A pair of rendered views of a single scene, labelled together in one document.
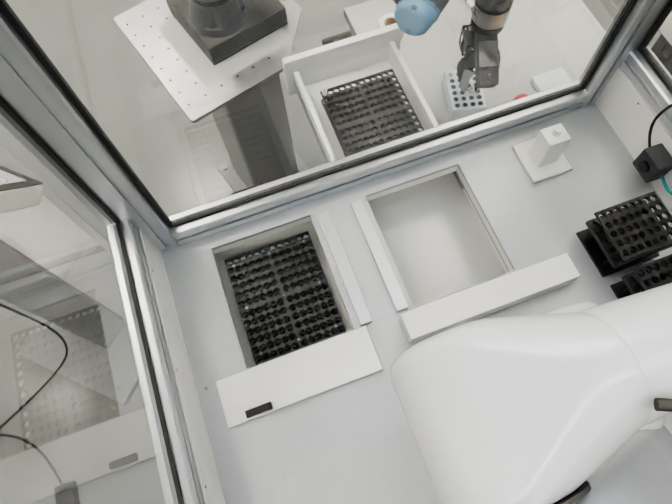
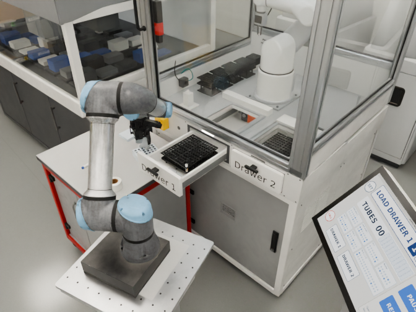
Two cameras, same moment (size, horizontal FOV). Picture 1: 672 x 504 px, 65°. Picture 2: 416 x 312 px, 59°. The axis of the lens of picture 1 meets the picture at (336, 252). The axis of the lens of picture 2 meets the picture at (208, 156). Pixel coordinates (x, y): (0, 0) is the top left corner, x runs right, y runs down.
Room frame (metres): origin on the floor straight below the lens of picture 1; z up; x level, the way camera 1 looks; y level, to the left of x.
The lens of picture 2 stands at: (1.41, 1.16, 1.96)
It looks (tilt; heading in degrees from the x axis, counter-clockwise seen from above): 37 degrees down; 238
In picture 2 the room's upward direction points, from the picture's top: straight up
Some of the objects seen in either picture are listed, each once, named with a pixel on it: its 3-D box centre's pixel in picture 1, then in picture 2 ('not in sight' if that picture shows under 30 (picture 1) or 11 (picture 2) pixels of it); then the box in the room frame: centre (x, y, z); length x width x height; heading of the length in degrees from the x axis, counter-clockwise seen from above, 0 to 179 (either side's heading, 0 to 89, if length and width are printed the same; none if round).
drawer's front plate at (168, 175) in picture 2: not in sight; (159, 173); (0.90, -0.06, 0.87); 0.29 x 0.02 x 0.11; 105
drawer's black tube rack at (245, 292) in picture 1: (285, 299); not in sight; (0.32, 0.11, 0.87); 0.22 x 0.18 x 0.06; 15
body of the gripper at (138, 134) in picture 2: not in sight; (139, 125); (0.86, -0.37, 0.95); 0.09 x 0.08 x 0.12; 0
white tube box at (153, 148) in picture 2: not in sight; (146, 153); (0.84, -0.36, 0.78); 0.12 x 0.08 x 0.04; 0
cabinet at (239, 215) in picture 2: not in sight; (261, 175); (0.12, -0.22, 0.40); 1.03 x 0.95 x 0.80; 105
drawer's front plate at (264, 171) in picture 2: not in sight; (255, 170); (0.51, 0.16, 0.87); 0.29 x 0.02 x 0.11; 105
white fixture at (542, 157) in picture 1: (549, 144); not in sight; (0.54, -0.43, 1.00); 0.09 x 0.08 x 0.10; 15
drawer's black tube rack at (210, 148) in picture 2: not in sight; (189, 155); (0.71, -0.11, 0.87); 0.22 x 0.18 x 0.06; 15
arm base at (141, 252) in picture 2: not in sight; (139, 238); (1.14, 0.25, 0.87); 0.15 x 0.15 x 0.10
